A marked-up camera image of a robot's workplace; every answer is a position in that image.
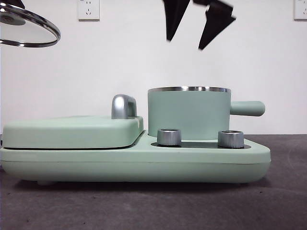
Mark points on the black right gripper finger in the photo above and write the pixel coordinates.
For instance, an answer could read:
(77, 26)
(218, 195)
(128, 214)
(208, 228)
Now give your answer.
(216, 24)
(175, 14)

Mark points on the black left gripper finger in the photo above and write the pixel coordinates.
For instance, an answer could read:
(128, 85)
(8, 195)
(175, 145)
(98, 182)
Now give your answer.
(21, 3)

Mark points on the glass lid with green knob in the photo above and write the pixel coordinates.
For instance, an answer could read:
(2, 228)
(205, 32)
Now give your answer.
(28, 31)

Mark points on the silver control knob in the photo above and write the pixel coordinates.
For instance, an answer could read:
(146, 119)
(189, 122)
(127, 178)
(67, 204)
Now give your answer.
(230, 139)
(169, 137)

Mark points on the mint green hinged griddle cover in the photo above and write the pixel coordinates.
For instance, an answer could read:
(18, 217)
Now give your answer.
(72, 131)

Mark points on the mint green breakfast machine base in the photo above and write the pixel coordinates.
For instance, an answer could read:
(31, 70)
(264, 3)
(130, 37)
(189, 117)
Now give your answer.
(216, 163)

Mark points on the white wall socket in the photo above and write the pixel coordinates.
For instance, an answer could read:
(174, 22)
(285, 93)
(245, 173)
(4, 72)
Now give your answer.
(301, 10)
(88, 10)

